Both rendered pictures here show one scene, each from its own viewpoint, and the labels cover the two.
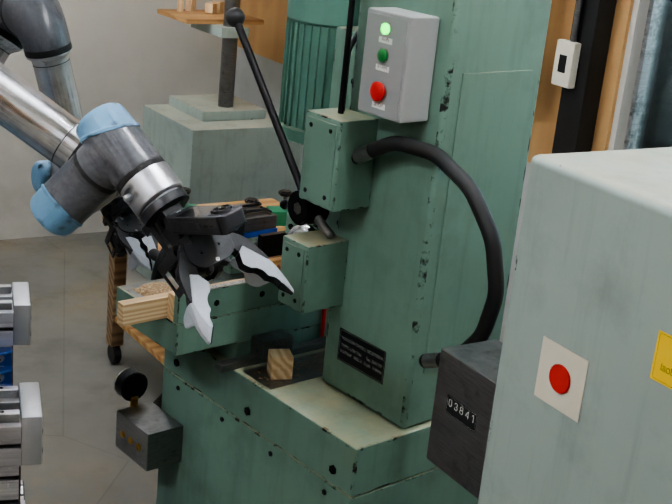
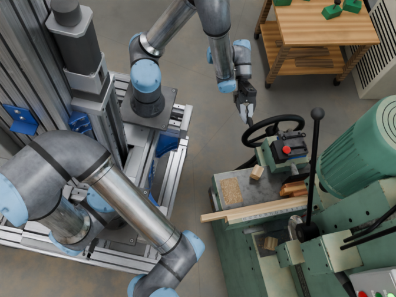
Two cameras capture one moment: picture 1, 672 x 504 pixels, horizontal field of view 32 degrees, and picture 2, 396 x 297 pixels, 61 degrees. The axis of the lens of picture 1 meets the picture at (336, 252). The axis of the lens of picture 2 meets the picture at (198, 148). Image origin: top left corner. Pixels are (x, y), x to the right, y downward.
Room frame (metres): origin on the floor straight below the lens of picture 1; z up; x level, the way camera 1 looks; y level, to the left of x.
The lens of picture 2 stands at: (1.54, 0.34, 2.11)
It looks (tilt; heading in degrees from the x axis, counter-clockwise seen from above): 65 degrees down; 17
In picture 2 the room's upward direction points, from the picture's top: 13 degrees clockwise
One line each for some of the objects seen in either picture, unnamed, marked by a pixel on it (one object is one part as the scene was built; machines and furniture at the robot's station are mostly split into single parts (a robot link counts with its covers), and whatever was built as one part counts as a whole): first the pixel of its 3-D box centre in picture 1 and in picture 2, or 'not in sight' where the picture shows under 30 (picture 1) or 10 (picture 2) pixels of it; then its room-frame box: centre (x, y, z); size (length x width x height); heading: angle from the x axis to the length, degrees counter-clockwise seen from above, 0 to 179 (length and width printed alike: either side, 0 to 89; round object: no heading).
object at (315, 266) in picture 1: (312, 270); (294, 253); (1.86, 0.04, 1.02); 0.09 x 0.07 x 0.12; 132
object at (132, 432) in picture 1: (147, 435); (219, 198); (2.04, 0.33, 0.58); 0.12 x 0.08 x 0.08; 42
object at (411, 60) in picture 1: (397, 64); (389, 294); (1.77, -0.06, 1.40); 0.10 x 0.06 x 0.16; 42
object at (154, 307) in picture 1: (251, 288); (273, 204); (2.01, 0.15, 0.92); 0.56 x 0.02 x 0.04; 132
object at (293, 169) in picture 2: (268, 249); (294, 172); (2.16, 0.13, 0.95); 0.09 x 0.07 x 0.09; 132
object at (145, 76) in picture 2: not in sight; (146, 79); (2.19, 0.82, 0.98); 0.13 x 0.12 x 0.14; 38
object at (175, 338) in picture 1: (262, 286); (287, 177); (2.16, 0.14, 0.87); 0.61 x 0.30 x 0.06; 132
